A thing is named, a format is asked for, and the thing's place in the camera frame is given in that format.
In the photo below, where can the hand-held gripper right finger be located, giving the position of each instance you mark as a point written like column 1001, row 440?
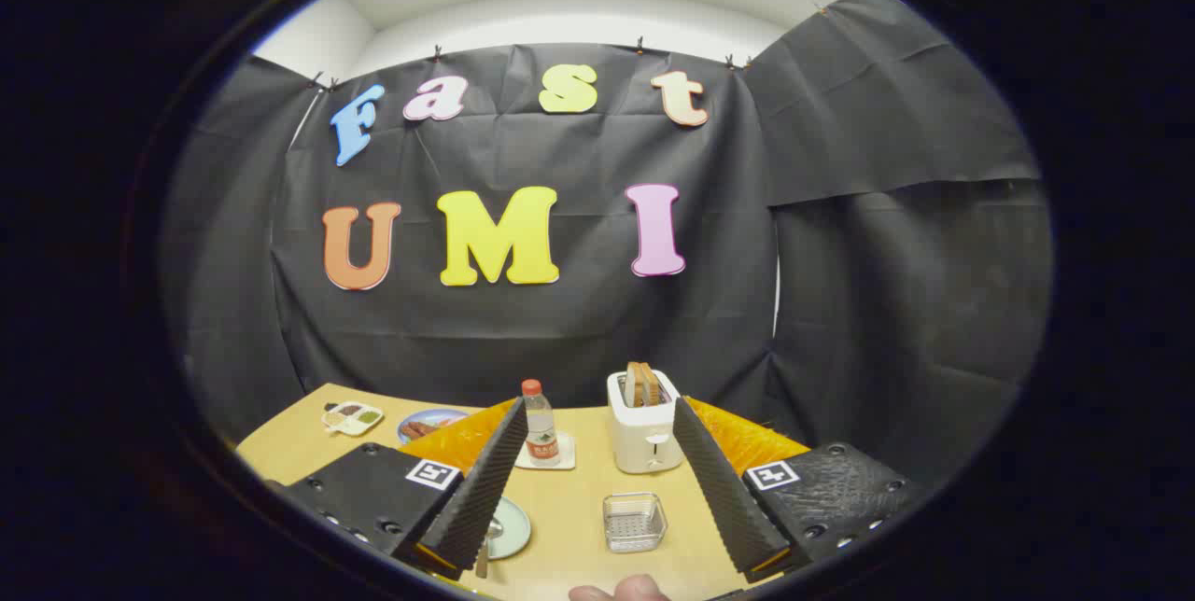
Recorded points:
column 724, row 489

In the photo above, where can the white divided sauce dish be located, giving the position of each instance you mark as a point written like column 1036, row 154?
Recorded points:
column 353, row 418

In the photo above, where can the clear plastic basket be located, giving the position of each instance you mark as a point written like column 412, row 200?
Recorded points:
column 635, row 522

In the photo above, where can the clear water bottle red cap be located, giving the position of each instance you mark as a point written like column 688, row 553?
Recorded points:
column 540, row 433

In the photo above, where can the white toaster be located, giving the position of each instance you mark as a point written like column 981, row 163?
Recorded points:
column 644, row 442

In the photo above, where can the blue plate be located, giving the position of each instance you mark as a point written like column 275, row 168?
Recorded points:
column 439, row 416

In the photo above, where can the silver fork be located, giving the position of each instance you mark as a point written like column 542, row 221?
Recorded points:
column 482, row 559

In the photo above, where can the white square coaster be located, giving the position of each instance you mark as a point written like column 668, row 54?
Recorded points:
column 568, row 458

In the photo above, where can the light green plate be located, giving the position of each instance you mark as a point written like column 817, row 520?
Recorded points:
column 513, row 531

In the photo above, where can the brown meat pieces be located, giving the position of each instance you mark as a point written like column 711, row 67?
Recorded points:
column 415, row 429

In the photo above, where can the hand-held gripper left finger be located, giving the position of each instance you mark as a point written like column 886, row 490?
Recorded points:
column 485, row 489

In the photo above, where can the black backdrop cloth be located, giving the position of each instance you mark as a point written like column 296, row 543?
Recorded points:
column 579, row 321

